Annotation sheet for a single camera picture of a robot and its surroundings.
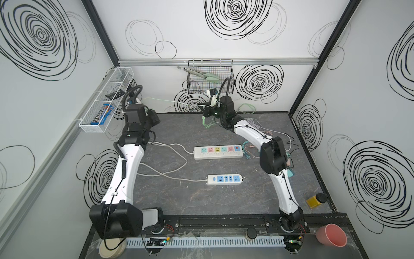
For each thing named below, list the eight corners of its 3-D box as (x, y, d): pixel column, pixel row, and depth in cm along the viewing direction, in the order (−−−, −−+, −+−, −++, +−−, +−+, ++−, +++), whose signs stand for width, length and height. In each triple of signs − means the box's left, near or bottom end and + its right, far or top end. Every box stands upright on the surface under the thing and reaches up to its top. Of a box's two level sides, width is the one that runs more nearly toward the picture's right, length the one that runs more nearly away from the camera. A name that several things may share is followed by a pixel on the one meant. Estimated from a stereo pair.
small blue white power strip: (206, 185, 88) (206, 183, 85) (206, 176, 91) (206, 174, 89) (242, 185, 88) (243, 183, 85) (241, 176, 91) (242, 174, 89)
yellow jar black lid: (307, 208, 81) (318, 202, 73) (304, 199, 83) (314, 193, 75) (318, 208, 81) (329, 202, 73) (314, 199, 83) (325, 193, 75)
